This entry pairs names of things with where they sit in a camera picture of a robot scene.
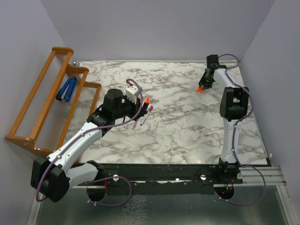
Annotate black orange highlighter pen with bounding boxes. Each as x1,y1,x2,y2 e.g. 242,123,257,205
142,97,150,110

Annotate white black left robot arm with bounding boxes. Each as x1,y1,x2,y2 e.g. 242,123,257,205
30,85,148,202

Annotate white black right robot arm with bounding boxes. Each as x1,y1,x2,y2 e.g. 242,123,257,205
199,63,249,183

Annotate green object in rack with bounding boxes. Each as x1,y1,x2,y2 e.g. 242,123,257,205
64,109,70,116

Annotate blue stapler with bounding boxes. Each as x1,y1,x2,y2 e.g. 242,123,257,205
55,76,77,103

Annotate orange wooden rack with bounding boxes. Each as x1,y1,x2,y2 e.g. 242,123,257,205
5,47,101,157

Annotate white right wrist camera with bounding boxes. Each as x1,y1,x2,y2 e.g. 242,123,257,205
206,54,220,69

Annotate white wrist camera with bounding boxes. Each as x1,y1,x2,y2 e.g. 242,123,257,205
125,85,140,104
206,54,220,69

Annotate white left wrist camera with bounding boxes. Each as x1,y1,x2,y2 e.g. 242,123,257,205
125,85,140,104

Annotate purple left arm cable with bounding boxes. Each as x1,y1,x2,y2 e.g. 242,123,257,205
35,79,144,207

